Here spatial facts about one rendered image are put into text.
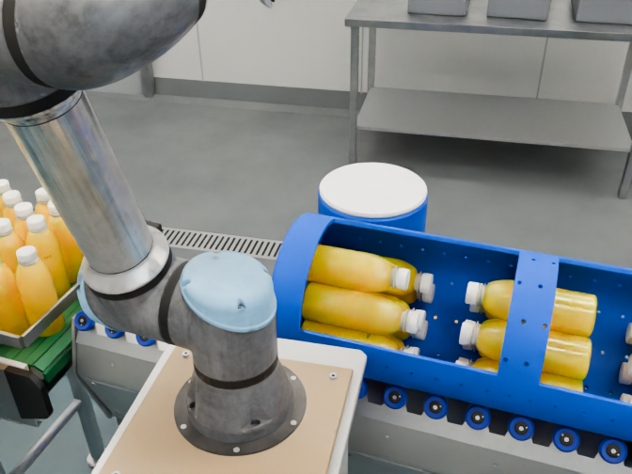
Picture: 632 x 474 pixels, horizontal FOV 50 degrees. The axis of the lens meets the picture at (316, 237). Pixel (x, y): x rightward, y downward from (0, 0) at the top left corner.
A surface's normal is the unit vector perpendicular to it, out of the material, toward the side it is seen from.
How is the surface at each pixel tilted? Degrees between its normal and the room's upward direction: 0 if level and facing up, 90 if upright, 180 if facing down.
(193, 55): 90
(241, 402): 71
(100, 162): 91
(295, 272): 43
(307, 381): 2
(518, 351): 63
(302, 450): 2
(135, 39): 101
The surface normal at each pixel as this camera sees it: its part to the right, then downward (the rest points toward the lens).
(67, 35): 0.18, 0.45
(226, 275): 0.11, -0.82
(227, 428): -0.10, 0.25
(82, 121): 0.91, 0.22
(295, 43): -0.22, 0.54
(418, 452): -0.32, 0.22
